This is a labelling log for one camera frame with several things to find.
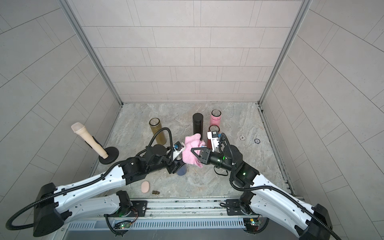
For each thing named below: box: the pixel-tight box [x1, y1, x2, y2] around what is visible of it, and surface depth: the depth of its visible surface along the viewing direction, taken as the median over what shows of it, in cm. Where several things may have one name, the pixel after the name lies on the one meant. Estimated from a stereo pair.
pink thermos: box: [210, 109, 222, 127], surface depth 86 cm
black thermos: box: [192, 112, 204, 140], surface depth 86 cm
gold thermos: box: [149, 117, 167, 145], surface depth 82 cm
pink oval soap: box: [141, 181, 150, 193], surface depth 77 cm
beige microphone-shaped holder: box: [71, 122, 119, 165], surface depth 74 cm
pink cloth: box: [182, 133, 206, 168], surface depth 65 cm
